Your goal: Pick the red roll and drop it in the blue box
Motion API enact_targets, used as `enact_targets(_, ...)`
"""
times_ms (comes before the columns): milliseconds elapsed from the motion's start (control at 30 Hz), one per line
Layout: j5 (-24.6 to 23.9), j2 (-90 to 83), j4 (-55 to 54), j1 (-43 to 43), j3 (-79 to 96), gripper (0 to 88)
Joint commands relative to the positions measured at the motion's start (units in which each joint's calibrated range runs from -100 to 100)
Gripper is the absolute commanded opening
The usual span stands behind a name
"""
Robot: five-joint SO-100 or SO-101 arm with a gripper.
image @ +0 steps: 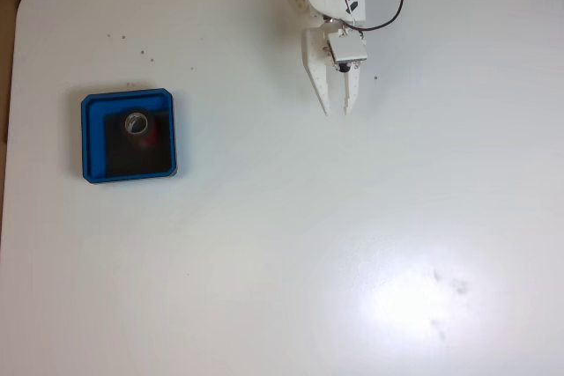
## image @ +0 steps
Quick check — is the blue square box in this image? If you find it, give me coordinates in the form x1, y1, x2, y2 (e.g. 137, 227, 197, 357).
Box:
80, 87, 180, 185

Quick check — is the red tape roll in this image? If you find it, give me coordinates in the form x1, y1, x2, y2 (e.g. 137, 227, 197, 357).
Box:
119, 107, 159, 151

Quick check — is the white square camera box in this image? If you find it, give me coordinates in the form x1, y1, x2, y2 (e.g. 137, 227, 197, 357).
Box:
326, 31, 369, 73

